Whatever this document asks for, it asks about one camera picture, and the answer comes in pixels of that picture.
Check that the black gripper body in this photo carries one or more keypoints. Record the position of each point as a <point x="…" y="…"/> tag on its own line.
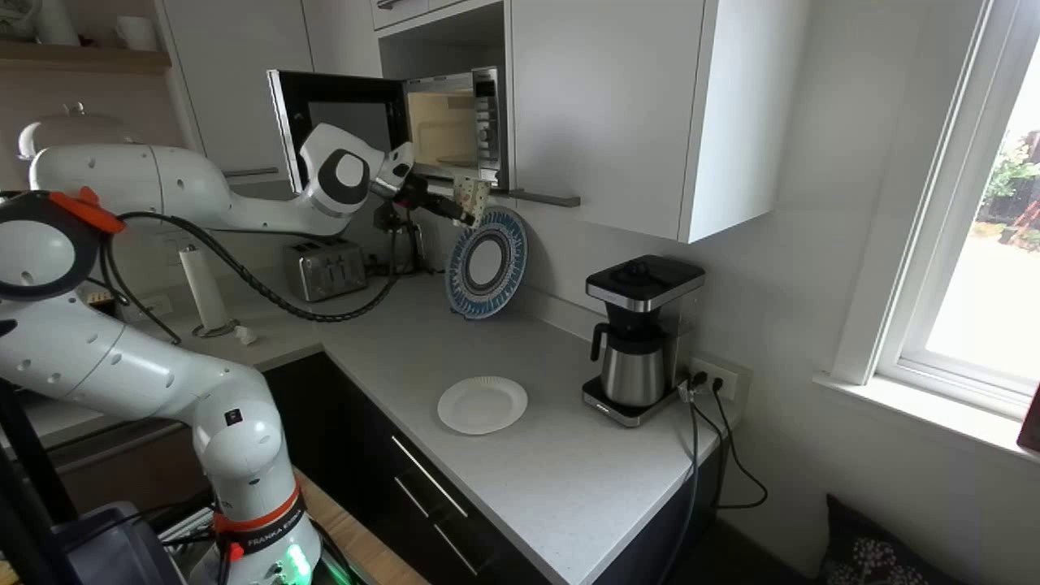
<point x="422" y="194"/>

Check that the patterned paper cup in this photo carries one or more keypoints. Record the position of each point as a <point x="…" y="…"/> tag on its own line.
<point x="469" y="194"/>

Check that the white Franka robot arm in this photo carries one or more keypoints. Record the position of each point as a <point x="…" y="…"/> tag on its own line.
<point x="59" y="227"/>

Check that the stainless steel microwave oven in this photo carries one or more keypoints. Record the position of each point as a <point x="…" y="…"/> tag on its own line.
<point x="453" y="121"/>

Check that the blue patterned decorative plate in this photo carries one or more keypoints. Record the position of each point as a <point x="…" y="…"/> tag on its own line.
<point x="490" y="268"/>

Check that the silver toaster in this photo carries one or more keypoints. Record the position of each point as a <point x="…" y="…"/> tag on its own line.
<point x="325" y="269"/>

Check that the white round plate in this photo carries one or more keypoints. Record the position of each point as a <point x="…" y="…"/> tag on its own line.
<point x="484" y="404"/>

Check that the white upper cabinet left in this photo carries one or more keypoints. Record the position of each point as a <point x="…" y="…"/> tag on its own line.
<point x="224" y="54"/>

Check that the white cabinet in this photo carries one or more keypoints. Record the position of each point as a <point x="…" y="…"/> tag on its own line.
<point x="644" y="115"/>
<point x="224" y="54"/>

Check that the dark lower kitchen cabinet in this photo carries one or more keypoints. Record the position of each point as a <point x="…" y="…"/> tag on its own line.
<point x="347" y="446"/>

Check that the white upper cabinet right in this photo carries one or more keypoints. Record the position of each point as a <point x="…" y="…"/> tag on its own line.
<point x="644" y="115"/>

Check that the black steel coffee maker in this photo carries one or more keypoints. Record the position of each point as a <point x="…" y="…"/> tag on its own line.
<point x="633" y="344"/>

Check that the outlet beside coffee maker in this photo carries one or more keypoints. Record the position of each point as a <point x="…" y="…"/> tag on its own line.
<point x="713" y="378"/>

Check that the glass cake dome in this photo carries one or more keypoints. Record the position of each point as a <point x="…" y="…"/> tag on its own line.
<point x="68" y="128"/>

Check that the dark floral sofa cushion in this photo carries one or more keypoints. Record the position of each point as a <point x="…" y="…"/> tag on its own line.
<point x="867" y="554"/>

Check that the bright window with frame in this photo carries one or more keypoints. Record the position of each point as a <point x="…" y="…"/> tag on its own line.
<point x="944" y="317"/>

